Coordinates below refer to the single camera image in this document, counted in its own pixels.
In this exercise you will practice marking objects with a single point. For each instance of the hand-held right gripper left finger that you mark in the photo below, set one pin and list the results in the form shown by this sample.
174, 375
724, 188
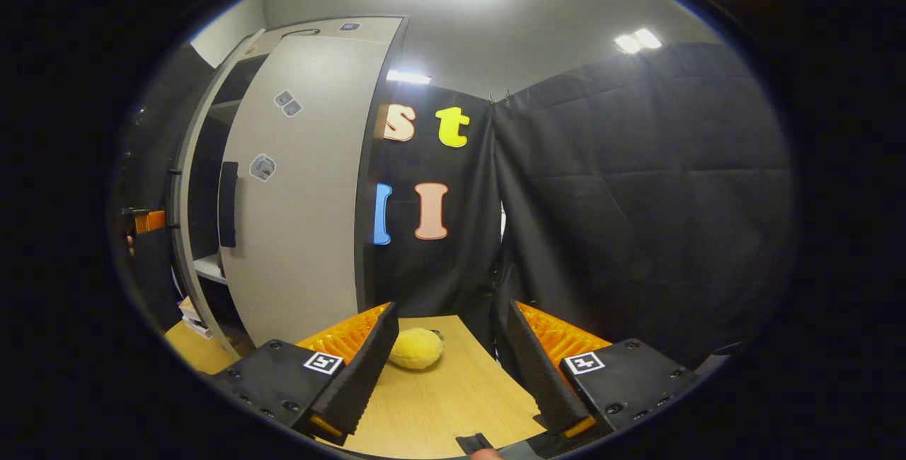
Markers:
364, 375

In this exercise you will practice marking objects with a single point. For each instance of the small white box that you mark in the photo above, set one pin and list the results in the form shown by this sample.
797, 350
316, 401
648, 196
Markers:
192, 317

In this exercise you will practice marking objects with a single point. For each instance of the grey cabinet door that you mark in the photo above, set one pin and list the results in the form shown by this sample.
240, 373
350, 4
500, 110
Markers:
181, 233
311, 198

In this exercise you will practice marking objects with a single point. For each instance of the yellow plush toy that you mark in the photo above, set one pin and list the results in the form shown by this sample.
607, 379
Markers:
416, 348

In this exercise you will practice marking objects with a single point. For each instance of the grey shoe cabinet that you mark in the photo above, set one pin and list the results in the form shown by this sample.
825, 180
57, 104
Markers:
333, 27

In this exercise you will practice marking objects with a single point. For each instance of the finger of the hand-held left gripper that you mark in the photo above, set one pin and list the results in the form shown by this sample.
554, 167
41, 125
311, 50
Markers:
150, 221

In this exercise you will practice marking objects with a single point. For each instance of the small ceiling light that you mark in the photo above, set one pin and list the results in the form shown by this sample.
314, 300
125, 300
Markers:
637, 41

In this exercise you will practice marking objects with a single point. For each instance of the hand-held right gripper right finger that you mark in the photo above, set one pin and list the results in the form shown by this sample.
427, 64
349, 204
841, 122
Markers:
541, 382

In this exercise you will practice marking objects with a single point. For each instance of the long ceiling light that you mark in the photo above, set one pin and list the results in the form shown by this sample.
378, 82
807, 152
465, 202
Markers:
408, 77

